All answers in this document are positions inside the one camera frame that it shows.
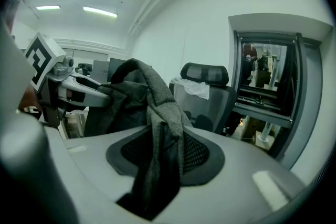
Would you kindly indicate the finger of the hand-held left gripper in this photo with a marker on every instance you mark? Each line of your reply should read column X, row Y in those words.
column 86, row 80
column 92, row 98

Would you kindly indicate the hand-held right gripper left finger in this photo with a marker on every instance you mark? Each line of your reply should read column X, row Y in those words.
column 99, row 170

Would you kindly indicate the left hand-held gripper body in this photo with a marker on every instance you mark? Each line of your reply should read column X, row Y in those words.
column 46, row 60

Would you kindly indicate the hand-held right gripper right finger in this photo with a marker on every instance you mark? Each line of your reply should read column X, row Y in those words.
column 249, row 178

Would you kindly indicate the black mesh office chair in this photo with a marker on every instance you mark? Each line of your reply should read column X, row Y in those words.
column 218, row 105

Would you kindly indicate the dark desk monitor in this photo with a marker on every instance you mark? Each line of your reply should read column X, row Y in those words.
column 116, row 66

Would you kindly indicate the short ceiling light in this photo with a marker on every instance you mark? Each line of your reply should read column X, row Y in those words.
column 48, row 7

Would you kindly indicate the long ceiling light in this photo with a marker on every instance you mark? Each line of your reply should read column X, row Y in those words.
column 99, row 11

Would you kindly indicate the clear plastic wrap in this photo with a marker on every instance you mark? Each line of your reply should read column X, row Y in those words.
column 197, row 87

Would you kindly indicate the dark framed window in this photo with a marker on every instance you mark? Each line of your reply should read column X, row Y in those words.
column 299, row 73

